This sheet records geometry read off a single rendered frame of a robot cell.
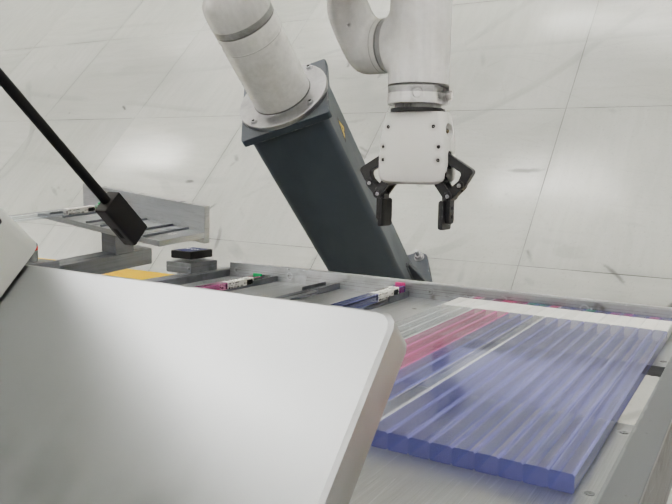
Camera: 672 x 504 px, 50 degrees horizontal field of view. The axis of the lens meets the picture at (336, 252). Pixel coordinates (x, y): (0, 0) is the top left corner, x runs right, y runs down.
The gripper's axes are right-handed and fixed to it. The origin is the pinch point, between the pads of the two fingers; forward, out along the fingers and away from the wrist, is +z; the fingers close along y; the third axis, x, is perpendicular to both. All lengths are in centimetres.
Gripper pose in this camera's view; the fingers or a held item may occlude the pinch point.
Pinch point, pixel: (413, 220)
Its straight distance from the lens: 102.1
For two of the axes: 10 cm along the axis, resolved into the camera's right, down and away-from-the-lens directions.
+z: -0.2, 9.9, 1.1
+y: -8.6, -0.8, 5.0
